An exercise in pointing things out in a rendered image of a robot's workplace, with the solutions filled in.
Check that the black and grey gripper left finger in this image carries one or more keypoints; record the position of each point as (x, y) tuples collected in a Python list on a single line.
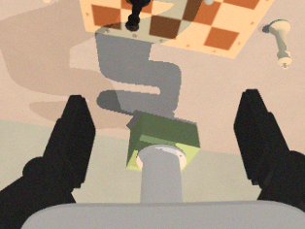
[(64, 162)]

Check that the black chess piece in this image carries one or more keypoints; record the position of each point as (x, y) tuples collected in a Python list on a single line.
[(134, 19)]

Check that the orange and cream chessboard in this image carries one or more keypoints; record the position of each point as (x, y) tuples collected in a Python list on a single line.
[(221, 28)]

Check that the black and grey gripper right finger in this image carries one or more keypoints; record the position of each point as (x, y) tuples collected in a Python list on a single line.
[(268, 162)]

